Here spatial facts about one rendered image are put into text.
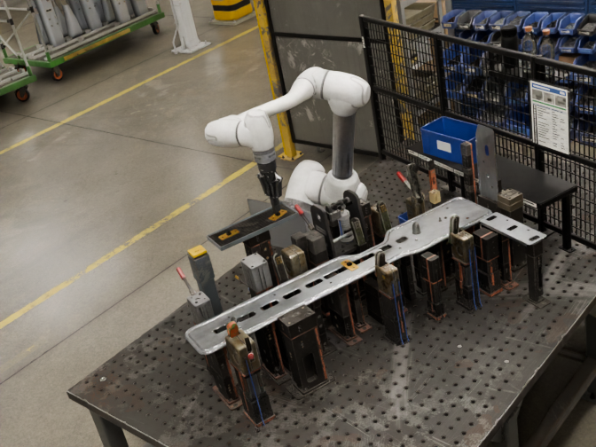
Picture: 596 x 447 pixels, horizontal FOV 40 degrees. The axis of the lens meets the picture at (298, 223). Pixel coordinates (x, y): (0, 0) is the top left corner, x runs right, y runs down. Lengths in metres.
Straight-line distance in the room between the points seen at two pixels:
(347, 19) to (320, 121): 0.92
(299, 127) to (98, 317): 2.31
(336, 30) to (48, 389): 3.08
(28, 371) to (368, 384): 2.51
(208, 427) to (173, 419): 0.16
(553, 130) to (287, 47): 3.12
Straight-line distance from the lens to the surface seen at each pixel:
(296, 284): 3.26
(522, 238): 3.36
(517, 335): 3.34
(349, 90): 3.63
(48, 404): 4.80
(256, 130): 3.22
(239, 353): 2.89
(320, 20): 6.04
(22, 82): 9.91
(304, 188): 4.05
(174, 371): 3.49
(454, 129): 4.09
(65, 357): 5.11
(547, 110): 3.63
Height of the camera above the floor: 2.75
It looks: 28 degrees down
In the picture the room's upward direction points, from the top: 12 degrees counter-clockwise
